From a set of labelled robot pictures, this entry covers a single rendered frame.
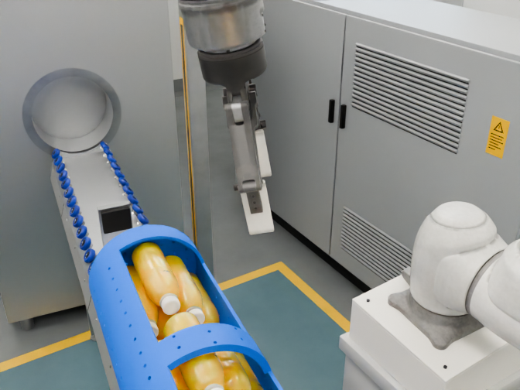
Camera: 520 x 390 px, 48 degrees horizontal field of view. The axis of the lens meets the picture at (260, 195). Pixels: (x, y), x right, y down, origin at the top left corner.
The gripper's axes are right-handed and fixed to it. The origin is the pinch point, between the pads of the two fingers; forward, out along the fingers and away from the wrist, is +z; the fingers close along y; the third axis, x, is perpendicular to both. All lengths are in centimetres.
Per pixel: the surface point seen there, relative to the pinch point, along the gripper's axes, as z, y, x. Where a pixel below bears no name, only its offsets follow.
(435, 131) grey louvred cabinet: 74, 153, -60
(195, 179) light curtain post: 58, 114, 32
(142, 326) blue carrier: 38, 20, 30
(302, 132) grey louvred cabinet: 102, 230, -8
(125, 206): 51, 91, 51
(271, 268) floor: 171, 203, 22
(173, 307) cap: 43, 30, 26
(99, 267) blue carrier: 40, 45, 45
